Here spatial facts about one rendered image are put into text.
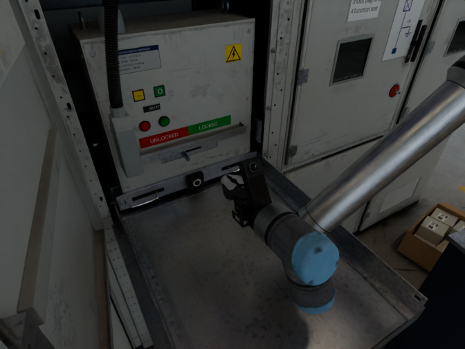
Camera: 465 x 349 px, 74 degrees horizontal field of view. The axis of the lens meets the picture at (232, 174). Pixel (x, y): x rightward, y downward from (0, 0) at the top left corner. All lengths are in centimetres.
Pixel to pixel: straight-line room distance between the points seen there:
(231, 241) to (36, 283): 61
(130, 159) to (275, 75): 53
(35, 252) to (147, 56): 57
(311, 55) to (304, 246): 71
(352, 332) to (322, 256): 31
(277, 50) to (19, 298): 89
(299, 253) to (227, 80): 63
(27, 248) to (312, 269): 45
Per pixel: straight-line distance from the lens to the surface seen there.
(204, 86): 99
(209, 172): 114
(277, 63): 106
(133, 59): 89
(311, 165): 139
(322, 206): 74
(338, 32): 118
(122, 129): 83
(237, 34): 100
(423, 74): 171
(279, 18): 102
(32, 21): 81
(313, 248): 57
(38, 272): 49
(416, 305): 93
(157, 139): 100
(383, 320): 90
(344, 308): 89
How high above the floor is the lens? 158
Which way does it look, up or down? 37 degrees down
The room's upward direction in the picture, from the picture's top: straight up
